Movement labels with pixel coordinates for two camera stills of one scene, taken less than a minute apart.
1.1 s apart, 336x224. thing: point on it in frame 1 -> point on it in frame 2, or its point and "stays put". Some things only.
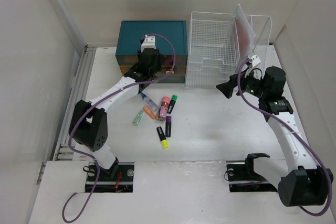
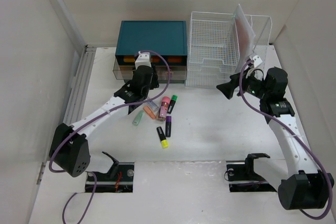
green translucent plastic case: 138,118 stays put
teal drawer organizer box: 128,35 stays put
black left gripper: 157,67 -> 154,84
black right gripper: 227,88 stays put
